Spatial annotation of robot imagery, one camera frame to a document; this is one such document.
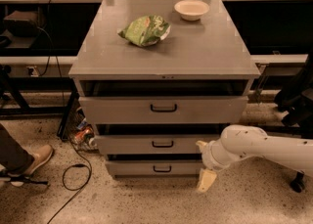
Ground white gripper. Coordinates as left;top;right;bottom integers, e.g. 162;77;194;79
196;140;230;193

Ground grey drawer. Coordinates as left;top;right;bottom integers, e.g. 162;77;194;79
95;134;219;156
79;96;247;124
106;160;203;177

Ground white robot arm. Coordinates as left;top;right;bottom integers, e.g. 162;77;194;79
196;125;313;193

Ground grey bottom drawer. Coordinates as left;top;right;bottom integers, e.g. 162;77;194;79
106;160;203;177

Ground grey drawer cabinet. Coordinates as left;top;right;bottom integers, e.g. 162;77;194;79
69;0;259;164

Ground grey top drawer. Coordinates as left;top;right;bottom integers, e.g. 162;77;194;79
79;96;247;124

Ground black rolling chair base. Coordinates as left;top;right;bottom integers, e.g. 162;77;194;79
273;51;313;194

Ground green chip bag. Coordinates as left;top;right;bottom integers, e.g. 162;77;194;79
118;15;171;47

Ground white bowl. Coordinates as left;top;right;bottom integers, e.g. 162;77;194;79
174;0;209;22

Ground tan shoe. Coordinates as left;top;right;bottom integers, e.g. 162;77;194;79
11;145;54;187

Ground black box on shelf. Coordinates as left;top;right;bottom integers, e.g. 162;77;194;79
3;11;38;37

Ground black floor cable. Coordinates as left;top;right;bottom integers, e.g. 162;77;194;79
46;141;93;224

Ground wire basket with trash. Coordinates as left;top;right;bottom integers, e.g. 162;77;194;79
65;100;98;152

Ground black hanging cable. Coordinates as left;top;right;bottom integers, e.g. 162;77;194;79
36;0;67;109

